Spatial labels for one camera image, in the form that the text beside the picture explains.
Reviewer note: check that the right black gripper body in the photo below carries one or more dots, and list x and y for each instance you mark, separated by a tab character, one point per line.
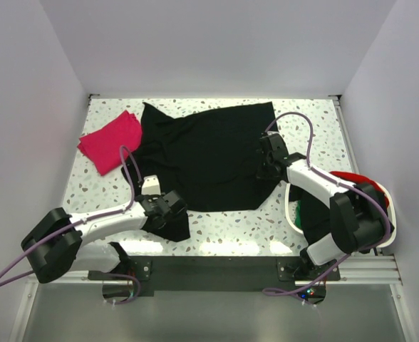
264	171

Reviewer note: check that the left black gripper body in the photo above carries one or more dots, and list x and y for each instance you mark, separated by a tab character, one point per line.
155	197

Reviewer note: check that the black t shirt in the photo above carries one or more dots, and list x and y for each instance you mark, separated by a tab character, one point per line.
210	158

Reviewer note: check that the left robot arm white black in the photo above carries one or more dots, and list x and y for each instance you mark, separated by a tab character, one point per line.
63	242

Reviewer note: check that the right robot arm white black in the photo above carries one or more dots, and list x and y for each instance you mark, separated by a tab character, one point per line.
358	216

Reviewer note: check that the white laundry basket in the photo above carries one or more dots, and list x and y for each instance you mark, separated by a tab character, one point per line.
290	214

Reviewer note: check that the green garment in basket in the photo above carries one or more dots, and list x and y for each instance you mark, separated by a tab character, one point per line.
297	219

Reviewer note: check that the black clothes in basket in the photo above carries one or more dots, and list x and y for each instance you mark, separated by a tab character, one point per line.
315	216

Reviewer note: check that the folded pink red t shirt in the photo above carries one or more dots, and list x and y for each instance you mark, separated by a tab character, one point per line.
102	147

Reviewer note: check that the red garment in basket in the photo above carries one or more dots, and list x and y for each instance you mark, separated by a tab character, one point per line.
356	178

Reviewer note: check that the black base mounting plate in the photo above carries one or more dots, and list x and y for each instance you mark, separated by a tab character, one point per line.
217	273

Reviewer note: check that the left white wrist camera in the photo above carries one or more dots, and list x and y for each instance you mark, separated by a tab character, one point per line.
151	185

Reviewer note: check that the aluminium frame rail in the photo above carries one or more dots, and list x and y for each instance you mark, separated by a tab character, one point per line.
354	270

